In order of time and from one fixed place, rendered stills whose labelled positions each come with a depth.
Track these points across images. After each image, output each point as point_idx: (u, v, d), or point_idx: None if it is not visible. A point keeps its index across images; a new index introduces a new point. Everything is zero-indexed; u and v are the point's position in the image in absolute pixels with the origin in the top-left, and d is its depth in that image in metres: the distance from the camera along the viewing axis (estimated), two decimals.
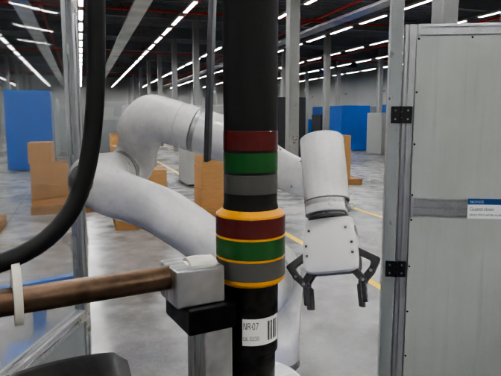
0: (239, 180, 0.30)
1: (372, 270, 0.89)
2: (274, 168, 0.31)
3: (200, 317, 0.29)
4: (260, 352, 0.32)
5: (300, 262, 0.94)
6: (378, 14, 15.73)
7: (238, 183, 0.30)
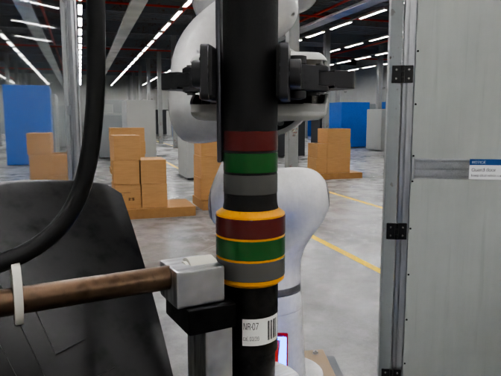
0: (239, 180, 0.30)
1: (323, 65, 0.34)
2: (274, 168, 0.31)
3: (200, 317, 0.29)
4: (260, 352, 0.32)
5: None
6: (378, 9, 15.71)
7: (238, 183, 0.30)
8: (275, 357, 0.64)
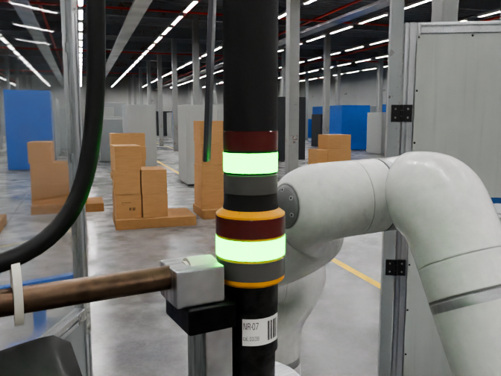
0: (239, 180, 0.30)
1: None
2: (274, 168, 0.31)
3: (200, 317, 0.29)
4: (260, 352, 0.32)
5: None
6: (378, 14, 15.72)
7: (238, 183, 0.30)
8: None
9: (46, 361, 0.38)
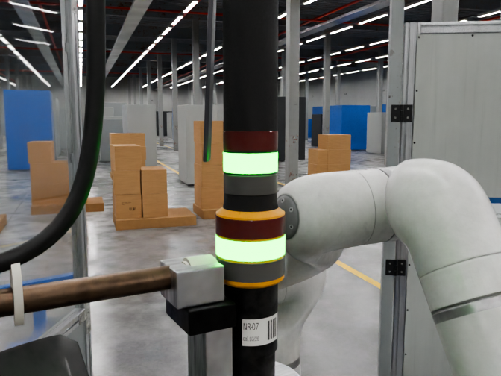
0: (239, 180, 0.30)
1: None
2: (274, 168, 0.31)
3: (200, 317, 0.29)
4: (260, 352, 0.32)
5: None
6: (378, 14, 15.72)
7: (238, 183, 0.30)
8: None
9: (54, 359, 0.38)
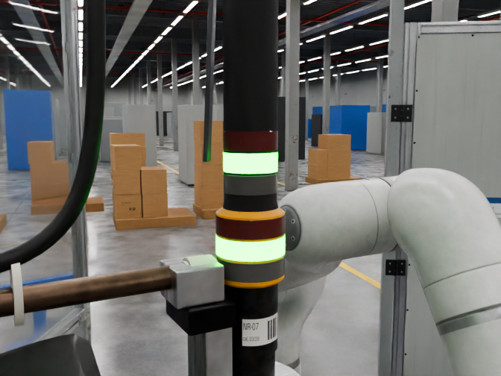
0: (239, 180, 0.30)
1: None
2: (274, 168, 0.31)
3: (200, 317, 0.29)
4: (260, 352, 0.32)
5: None
6: (378, 14, 15.72)
7: (238, 183, 0.30)
8: None
9: (66, 357, 0.40)
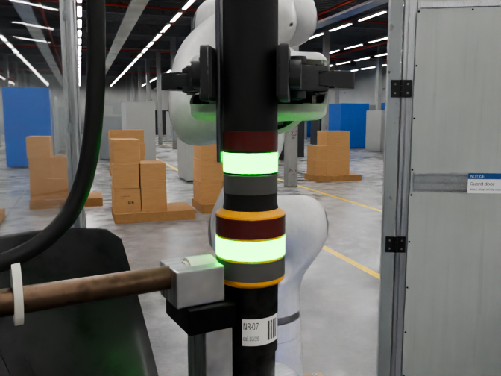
0: (239, 180, 0.30)
1: (323, 65, 0.34)
2: (274, 168, 0.31)
3: (200, 317, 0.29)
4: (260, 352, 0.32)
5: None
6: (377, 11, 15.72)
7: (238, 183, 0.30)
8: None
9: (99, 244, 0.42)
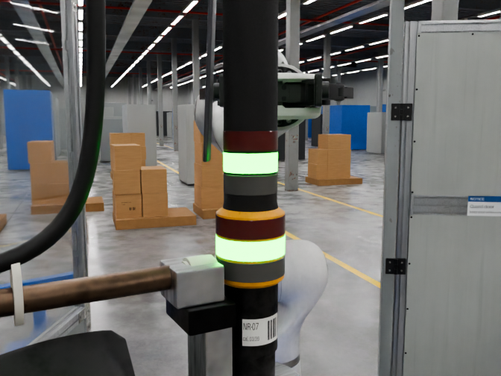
0: (239, 180, 0.30)
1: (341, 83, 0.54)
2: (274, 168, 0.31)
3: (200, 317, 0.29)
4: (260, 352, 0.32)
5: None
6: (378, 14, 15.72)
7: (238, 183, 0.30)
8: None
9: (104, 350, 0.44)
